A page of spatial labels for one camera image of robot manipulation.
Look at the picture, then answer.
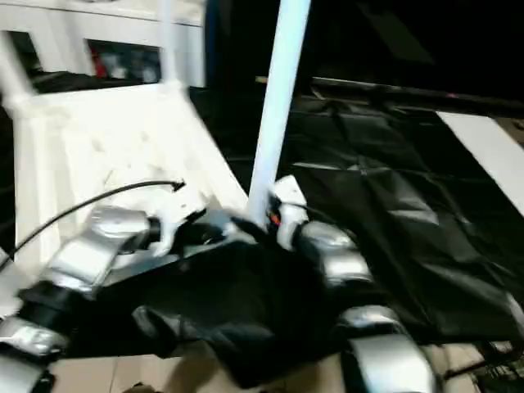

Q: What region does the white plastic table top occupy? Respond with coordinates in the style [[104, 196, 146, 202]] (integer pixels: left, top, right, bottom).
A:
[[0, 80, 273, 316]]

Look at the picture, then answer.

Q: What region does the black plastic mat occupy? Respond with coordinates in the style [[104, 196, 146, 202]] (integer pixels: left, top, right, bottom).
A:
[[0, 70, 524, 386]]

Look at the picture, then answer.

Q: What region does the long black bar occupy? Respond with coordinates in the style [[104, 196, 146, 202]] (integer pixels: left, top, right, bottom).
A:
[[311, 78, 524, 114]]

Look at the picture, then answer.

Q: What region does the white cabinet with glass doors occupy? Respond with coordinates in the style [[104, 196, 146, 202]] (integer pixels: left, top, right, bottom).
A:
[[0, 0, 207, 88]]

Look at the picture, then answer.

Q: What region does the black floor stand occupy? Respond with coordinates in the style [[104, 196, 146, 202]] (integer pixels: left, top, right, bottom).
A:
[[446, 348, 524, 386]]

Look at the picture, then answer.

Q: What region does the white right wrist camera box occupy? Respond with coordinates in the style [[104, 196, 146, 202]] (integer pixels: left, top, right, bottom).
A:
[[265, 174, 309, 251]]

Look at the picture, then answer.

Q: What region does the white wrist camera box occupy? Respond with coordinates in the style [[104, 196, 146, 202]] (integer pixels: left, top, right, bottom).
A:
[[151, 187, 210, 256], [265, 174, 309, 251]]

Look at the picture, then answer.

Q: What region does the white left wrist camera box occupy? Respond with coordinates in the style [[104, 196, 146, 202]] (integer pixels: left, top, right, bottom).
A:
[[151, 187, 210, 256]]

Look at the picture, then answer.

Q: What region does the black left camera cable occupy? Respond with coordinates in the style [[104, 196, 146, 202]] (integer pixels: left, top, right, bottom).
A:
[[0, 180, 186, 264]]

